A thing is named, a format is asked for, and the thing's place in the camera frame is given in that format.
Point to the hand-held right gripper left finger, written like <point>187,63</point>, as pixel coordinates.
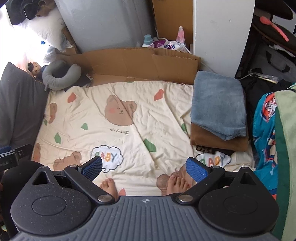
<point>92,168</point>

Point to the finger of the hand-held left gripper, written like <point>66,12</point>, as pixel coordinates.
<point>5,150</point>

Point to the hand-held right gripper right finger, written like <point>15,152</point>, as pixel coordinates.
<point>196,170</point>

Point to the light blue jeans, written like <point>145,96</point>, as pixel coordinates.
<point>217,104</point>

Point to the black clothes pile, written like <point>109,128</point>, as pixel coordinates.
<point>254,97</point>

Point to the leopard print black garment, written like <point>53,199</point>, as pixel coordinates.
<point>208,149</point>

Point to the person's right foot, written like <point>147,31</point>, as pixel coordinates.
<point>175,185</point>

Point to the person's foot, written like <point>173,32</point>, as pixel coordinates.
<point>109,187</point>
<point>175,185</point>

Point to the person's left foot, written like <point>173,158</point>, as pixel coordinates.
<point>109,187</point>

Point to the brown folded garment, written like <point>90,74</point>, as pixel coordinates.
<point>208,141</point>

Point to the dark grey pillow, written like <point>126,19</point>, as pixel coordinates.
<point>18,104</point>

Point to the cream bear print blanket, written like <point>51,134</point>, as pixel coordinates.
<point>138,129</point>

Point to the teal printed garment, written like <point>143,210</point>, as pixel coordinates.
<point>263,139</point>

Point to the small plush bear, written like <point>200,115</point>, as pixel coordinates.
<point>35,68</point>

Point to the dark cloth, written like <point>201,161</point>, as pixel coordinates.
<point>83,80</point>

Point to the grey neck pillow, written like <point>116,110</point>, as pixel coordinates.
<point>69,78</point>

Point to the light green garment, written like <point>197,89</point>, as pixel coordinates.
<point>286,139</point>

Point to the pale blue fluffy cloth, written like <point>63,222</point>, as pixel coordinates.
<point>50,54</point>

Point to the flat cardboard sheet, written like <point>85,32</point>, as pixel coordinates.
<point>138,62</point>

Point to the pale plastic wrapper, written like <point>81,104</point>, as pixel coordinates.
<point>266,78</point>

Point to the white pillow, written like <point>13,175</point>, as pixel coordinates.
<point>48,30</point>

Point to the white pink plastic bag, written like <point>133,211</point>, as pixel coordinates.
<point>180,39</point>

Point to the purple white packet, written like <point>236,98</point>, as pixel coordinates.
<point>159,43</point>

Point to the white detergent bottle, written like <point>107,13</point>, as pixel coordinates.
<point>148,42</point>

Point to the black jacket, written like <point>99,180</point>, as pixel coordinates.
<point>20,11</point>

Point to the grey upright panel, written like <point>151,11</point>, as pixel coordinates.
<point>104,23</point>

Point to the tall cardboard box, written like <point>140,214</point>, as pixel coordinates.
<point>171,16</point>

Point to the black chair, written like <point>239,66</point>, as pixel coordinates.
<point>277,9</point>

